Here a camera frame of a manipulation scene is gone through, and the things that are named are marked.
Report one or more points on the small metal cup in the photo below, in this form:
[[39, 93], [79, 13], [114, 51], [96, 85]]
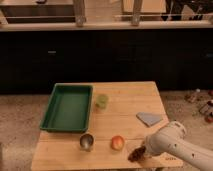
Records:
[[86, 142]]

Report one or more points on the right metal post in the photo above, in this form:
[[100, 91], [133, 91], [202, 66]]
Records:
[[137, 5]]

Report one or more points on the left metal post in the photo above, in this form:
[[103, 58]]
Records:
[[79, 10]]

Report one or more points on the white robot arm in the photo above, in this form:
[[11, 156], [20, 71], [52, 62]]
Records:
[[170, 139]]

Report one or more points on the wooden table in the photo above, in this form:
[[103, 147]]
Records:
[[62, 152]]

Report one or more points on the blue folded cloth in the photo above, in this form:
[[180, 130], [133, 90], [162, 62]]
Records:
[[149, 119]]

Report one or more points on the metal post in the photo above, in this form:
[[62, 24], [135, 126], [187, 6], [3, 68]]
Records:
[[79, 10], [137, 5]]

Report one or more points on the clutter on floor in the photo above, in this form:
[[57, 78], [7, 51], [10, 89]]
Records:
[[205, 109]]

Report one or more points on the red yellow apple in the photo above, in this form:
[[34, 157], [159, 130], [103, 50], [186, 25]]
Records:
[[117, 142]]

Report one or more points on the green plastic tray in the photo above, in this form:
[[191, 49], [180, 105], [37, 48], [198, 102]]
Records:
[[68, 109]]

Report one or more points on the green plastic cup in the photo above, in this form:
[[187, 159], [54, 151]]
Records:
[[102, 101]]

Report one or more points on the dark red grape bunch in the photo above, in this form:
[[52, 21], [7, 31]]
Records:
[[137, 154]]

